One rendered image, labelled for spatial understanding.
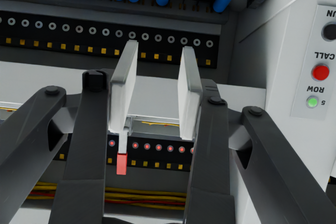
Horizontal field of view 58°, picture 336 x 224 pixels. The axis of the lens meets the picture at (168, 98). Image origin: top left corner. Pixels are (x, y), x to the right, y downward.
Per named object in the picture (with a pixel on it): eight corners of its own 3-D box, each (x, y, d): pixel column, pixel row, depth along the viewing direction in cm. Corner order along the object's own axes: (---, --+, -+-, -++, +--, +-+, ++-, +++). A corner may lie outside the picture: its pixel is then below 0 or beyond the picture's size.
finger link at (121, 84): (122, 134, 16) (107, 133, 16) (135, 80, 22) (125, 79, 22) (125, 82, 14) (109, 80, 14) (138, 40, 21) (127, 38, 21)
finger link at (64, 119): (102, 140, 14) (36, 134, 14) (118, 92, 18) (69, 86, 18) (103, 112, 13) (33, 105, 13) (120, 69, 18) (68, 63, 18)
